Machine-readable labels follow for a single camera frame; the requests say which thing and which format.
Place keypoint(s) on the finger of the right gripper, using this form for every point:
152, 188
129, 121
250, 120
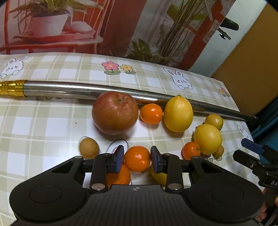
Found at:
250, 145
246, 159

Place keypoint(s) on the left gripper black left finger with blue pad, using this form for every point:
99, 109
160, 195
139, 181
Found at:
100, 166

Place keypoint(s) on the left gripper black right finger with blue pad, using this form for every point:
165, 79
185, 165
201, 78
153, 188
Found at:
172, 166

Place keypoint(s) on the person hand at right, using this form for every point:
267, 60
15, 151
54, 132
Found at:
268, 195

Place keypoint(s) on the yellow-green round fruit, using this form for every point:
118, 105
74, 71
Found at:
160, 178

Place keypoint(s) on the left brown longan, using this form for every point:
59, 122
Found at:
88, 148

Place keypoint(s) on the brown longan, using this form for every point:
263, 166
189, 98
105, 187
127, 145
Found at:
219, 152
88, 148

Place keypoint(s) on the teal curtain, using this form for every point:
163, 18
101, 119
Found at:
266, 133

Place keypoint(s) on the right brown longan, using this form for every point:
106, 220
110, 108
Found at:
219, 152

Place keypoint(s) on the right small orange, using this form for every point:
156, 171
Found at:
191, 149

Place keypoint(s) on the small green-yellow fruit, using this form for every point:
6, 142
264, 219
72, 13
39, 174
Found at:
215, 120

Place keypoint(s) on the large yellow lemon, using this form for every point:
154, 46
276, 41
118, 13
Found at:
178, 114

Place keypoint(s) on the small orange behind apple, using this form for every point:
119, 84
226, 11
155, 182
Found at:
151, 113

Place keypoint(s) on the red apple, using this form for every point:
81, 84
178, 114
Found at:
114, 113

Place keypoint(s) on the plaid bunny tablecloth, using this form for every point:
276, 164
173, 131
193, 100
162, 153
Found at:
38, 133

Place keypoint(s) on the brown wooden board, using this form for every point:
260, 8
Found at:
250, 71

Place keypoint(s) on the silver gold telescopic pole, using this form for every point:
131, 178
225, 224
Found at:
93, 91

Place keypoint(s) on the printed room backdrop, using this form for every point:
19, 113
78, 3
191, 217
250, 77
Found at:
172, 33

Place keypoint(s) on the black wall fixture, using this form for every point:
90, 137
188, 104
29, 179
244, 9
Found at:
229, 24

